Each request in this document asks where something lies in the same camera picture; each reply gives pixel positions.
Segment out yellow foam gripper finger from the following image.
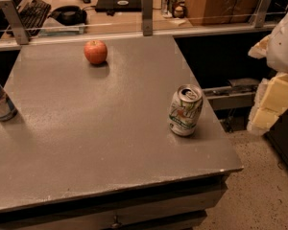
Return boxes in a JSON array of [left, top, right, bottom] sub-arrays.
[[247, 73, 288, 135], [248, 35, 270, 59]]

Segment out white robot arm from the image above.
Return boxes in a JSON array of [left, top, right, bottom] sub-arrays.
[[247, 12, 288, 135]]

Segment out white green 7up can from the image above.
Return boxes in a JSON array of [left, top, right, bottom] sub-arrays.
[[168, 84, 203, 136]]

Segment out blue silver energy drink can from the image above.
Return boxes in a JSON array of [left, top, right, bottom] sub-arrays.
[[0, 84, 17, 122]]

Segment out silver cans on desk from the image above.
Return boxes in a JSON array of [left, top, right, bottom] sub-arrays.
[[160, 0, 184, 18]]

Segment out black laptop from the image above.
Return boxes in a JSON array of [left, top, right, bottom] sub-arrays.
[[95, 0, 141, 12]]

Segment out grey table drawer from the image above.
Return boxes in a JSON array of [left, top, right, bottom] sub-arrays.
[[0, 176, 228, 230]]

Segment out red apple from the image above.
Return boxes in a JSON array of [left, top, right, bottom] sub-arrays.
[[84, 40, 108, 64]]

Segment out black headphones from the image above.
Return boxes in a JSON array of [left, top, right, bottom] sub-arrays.
[[50, 6, 87, 26]]

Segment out black keyboard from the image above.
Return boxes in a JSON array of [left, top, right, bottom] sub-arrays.
[[17, 0, 51, 36]]

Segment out glass divider with metal brackets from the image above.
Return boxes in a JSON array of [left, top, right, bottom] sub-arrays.
[[0, 0, 288, 46]]

